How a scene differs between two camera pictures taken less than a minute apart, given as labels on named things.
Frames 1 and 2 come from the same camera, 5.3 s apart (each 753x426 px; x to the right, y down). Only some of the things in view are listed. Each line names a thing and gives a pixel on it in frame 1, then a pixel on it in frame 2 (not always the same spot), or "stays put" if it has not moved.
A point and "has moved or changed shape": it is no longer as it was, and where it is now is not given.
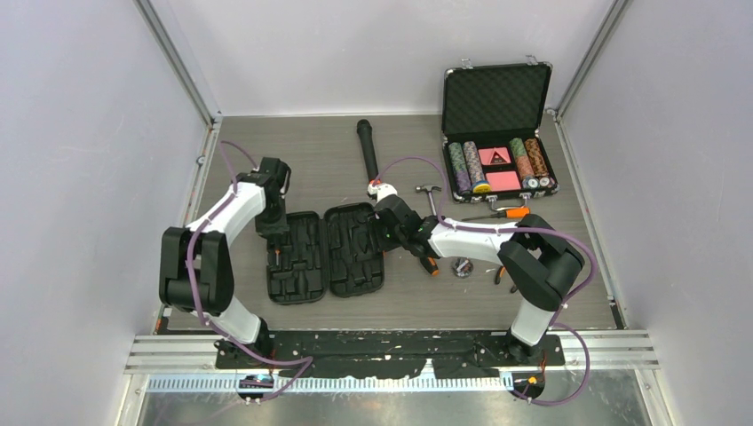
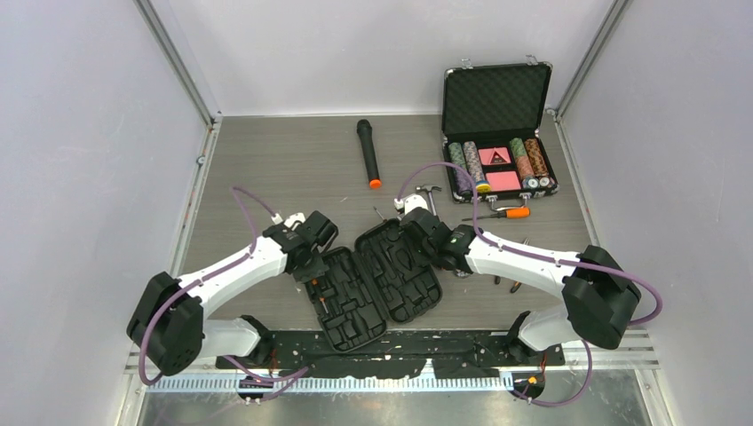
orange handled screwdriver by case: x=511 y=213 stays put
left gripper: x=273 y=231 → x=318 y=270
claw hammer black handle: x=429 y=190 stays put
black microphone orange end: x=364 y=130 stays put
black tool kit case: x=339 y=253 has moved or changed shape
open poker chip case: x=492 y=120 stays put
